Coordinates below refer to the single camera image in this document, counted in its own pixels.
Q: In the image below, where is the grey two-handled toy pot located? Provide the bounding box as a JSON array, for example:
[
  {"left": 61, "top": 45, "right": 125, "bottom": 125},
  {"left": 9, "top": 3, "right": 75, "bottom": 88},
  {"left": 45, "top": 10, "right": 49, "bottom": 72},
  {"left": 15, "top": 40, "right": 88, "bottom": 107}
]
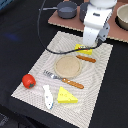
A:
[{"left": 79, "top": 2, "right": 89, "bottom": 22}]

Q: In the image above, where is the red toy tomato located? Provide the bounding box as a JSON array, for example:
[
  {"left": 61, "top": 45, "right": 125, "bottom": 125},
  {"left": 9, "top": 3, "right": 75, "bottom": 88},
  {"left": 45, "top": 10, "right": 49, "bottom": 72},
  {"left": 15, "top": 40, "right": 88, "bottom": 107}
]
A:
[{"left": 22, "top": 74, "right": 36, "bottom": 89}]

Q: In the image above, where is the beige toy bowl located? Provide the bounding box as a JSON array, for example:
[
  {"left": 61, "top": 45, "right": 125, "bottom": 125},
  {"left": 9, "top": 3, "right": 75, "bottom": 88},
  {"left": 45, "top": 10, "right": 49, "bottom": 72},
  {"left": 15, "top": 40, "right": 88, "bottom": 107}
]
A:
[{"left": 117, "top": 4, "right": 128, "bottom": 30}]

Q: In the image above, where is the grey toy saucepan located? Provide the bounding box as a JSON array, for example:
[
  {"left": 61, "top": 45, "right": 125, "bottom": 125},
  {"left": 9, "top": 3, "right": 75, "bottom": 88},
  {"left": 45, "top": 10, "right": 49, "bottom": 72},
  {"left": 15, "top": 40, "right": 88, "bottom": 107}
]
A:
[{"left": 38, "top": 0, "right": 78, "bottom": 20}]

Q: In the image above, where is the yellow toy butter block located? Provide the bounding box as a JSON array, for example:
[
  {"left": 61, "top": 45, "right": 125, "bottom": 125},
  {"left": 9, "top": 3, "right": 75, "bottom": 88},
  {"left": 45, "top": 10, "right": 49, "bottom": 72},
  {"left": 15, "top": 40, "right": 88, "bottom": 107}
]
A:
[{"left": 75, "top": 44, "right": 93, "bottom": 55}]

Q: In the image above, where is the round wooden plate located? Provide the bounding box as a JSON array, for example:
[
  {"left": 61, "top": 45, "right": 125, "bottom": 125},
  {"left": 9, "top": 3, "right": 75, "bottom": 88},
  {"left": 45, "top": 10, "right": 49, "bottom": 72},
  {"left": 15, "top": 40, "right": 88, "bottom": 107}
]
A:
[{"left": 54, "top": 55, "right": 82, "bottom": 78}]

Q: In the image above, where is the yellow toy cheese wedge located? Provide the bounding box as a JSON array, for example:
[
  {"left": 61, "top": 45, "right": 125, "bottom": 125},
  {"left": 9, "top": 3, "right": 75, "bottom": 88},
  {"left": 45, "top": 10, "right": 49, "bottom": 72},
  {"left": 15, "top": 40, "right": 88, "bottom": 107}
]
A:
[{"left": 57, "top": 87, "right": 78, "bottom": 103}]

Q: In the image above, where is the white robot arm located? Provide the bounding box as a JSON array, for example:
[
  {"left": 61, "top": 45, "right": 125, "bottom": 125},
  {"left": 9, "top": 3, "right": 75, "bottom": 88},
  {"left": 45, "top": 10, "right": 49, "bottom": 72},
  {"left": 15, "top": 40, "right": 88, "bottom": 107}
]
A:
[{"left": 83, "top": 0, "right": 117, "bottom": 47}]

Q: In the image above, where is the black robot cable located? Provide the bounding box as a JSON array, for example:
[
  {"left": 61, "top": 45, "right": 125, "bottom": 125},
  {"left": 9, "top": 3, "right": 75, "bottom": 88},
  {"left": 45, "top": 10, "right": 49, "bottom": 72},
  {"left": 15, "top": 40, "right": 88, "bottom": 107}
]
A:
[{"left": 37, "top": 0, "right": 101, "bottom": 55}]

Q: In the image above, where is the brown toy stove top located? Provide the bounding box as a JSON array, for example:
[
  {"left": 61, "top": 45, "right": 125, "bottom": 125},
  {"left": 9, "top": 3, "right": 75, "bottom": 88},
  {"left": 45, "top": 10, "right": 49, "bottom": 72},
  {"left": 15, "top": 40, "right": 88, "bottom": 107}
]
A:
[{"left": 48, "top": 0, "right": 128, "bottom": 43}]

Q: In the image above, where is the toy fork orange handle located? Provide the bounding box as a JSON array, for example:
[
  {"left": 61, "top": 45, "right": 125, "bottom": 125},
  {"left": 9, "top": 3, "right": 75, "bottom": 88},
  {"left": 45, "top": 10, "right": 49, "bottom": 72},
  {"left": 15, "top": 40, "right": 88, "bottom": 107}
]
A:
[{"left": 43, "top": 70, "right": 84, "bottom": 89}]

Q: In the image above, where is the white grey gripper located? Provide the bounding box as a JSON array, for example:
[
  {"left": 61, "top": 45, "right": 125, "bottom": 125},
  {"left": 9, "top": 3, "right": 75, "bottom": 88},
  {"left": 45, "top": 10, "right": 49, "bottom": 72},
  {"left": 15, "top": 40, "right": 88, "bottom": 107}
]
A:
[{"left": 83, "top": 7, "right": 112, "bottom": 47}]

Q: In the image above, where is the white toy fish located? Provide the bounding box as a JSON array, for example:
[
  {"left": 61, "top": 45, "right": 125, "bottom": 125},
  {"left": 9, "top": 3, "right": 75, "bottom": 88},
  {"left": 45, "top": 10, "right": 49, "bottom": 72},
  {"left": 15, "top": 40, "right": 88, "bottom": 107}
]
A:
[{"left": 43, "top": 85, "right": 53, "bottom": 109}]

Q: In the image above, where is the toy knife orange handle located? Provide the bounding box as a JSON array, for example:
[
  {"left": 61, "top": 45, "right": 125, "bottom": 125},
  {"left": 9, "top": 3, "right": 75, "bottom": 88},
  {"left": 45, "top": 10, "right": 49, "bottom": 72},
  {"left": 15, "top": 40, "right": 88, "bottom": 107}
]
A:
[{"left": 76, "top": 55, "right": 96, "bottom": 63}]

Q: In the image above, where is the woven beige placemat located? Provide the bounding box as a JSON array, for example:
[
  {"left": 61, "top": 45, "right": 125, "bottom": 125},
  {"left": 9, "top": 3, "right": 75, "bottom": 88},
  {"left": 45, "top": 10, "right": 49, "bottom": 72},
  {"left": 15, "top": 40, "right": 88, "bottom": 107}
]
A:
[{"left": 10, "top": 30, "right": 114, "bottom": 128}]

